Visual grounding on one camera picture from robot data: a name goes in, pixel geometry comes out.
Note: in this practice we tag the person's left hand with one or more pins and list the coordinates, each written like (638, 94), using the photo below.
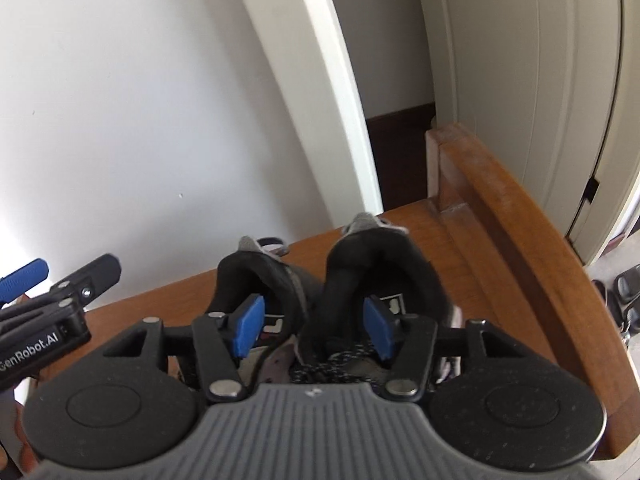
(12, 450)

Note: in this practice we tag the wooden shoe rack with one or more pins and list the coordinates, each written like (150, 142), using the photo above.
(500, 210)

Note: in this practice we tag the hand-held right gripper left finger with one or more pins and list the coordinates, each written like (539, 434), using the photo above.
(247, 325)

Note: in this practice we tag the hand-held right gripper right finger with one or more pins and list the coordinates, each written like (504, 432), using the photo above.
(377, 327)

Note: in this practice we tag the chunky grey cream sneaker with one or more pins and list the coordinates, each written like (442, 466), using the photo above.
(370, 260)

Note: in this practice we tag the black sandal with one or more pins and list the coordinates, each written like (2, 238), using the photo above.
(627, 285)
(634, 320)

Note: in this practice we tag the white door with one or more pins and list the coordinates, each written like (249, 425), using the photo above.
(525, 60)

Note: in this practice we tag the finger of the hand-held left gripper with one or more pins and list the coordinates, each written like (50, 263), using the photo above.
(95, 272)
(22, 280)

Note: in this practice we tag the black door hinge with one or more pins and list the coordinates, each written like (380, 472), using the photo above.
(590, 192)

